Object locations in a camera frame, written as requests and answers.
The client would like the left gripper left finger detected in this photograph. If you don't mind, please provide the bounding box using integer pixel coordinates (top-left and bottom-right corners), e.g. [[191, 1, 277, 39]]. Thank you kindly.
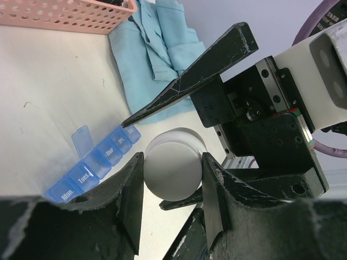
[[1, 152, 144, 259]]

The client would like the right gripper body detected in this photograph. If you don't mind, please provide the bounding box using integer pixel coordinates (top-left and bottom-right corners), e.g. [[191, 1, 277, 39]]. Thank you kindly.
[[191, 56, 329, 195]]

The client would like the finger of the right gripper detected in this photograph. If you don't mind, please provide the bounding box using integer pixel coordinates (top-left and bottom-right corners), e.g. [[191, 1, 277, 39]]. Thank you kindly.
[[158, 167, 326, 211], [121, 22, 259, 127]]

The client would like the blue weekly pill organizer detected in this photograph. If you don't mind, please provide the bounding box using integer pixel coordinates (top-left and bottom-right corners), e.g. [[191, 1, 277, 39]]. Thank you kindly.
[[44, 125, 141, 203]]

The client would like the white capped pill bottle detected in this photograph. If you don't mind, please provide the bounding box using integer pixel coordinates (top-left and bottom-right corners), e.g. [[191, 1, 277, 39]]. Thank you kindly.
[[144, 127, 207, 202]]

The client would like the pink plastic basket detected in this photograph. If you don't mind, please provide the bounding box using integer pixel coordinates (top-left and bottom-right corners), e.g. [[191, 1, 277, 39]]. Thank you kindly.
[[1, 0, 138, 35]]

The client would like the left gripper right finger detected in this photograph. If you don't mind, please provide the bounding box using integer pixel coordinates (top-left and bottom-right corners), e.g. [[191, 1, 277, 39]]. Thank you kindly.
[[202, 153, 346, 259]]

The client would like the light blue cloth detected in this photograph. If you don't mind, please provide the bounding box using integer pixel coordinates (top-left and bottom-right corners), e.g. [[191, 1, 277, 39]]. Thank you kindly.
[[109, 1, 205, 114]]

